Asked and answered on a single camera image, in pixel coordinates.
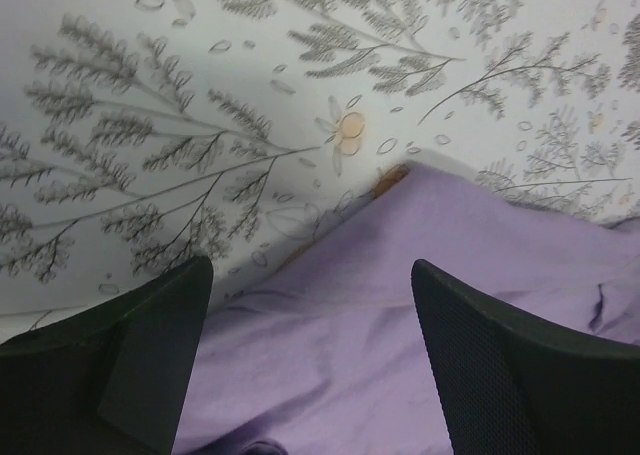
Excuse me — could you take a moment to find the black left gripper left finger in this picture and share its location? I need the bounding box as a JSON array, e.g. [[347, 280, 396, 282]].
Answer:
[[1, 256, 214, 455]]

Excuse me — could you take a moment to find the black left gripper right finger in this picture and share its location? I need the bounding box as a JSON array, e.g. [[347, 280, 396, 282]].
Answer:
[[411, 260, 639, 454]]

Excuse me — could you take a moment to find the purple polo shirt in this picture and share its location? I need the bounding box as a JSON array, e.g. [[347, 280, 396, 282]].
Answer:
[[173, 165, 639, 454]]

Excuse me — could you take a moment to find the floral patterned table mat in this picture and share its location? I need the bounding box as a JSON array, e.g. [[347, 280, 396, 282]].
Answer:
[[1, 0, 639, 338]]

